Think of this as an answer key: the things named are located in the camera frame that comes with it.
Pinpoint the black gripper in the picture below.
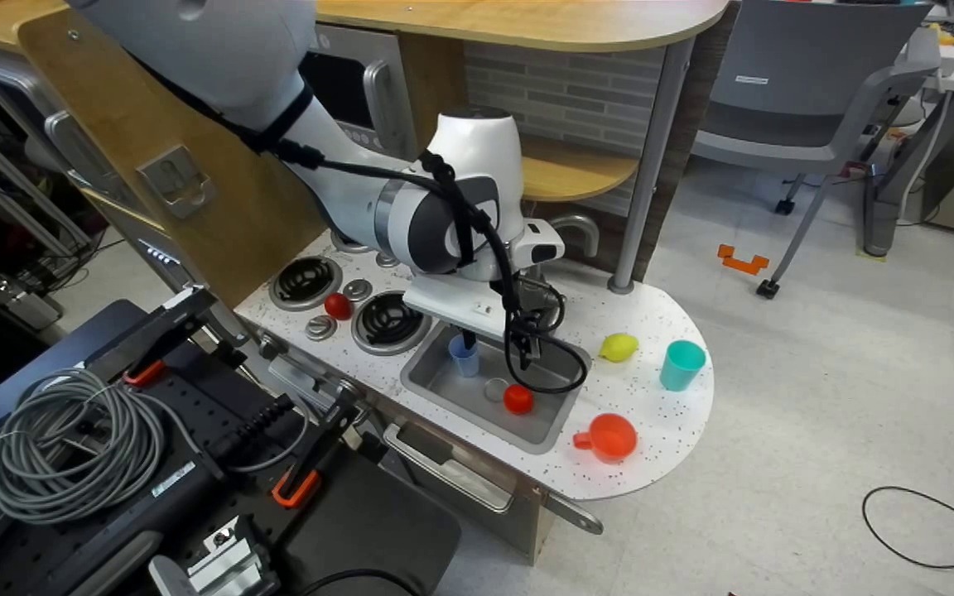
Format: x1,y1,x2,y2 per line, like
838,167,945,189
493,274,567,383

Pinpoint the gray toy sink basin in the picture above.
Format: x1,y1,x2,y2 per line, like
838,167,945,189
396,322,594,456

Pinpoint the teal plastic cup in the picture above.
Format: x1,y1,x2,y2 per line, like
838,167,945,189
655,337,708,395

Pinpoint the red toy ball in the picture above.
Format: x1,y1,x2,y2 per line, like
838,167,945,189
501,380,539,419
322,289,357,325

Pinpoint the yellow toy lemon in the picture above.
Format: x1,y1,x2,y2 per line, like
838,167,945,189
596,330,644,366

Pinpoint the orange toy plate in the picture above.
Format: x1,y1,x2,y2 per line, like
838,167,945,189
570,411,644,466

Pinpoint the gray toy faucet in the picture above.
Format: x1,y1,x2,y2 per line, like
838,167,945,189
549,212,604,261

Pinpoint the black coil toy burner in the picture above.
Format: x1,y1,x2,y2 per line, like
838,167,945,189
268,255,346,310
348,289,434,358

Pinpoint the gray toy microwave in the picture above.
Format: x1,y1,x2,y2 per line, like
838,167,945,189
299,22,424,162

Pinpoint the wooden toy kitchen unit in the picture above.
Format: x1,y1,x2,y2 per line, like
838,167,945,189
0,0,734,566

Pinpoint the office swivel chair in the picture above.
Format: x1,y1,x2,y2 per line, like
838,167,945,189
690,0,945,300

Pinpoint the orange plastic bracket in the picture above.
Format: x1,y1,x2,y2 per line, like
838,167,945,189
717,241,775,278

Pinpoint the black clamp orange handle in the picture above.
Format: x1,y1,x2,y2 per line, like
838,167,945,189
268,395,365,512
82,281,223,392

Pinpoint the silver metal bracket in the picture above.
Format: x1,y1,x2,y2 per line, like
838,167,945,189
142,518,283,596

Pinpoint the black floor cable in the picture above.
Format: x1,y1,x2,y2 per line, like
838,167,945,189
858,482,954,596

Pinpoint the gray plastic panel bracket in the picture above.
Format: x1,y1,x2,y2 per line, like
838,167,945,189
135,141,214,221

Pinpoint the gray metal rack frame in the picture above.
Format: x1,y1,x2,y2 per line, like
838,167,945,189
0,44,116,295

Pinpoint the gray coiled cable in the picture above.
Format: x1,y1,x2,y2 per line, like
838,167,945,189
0,366,168,528

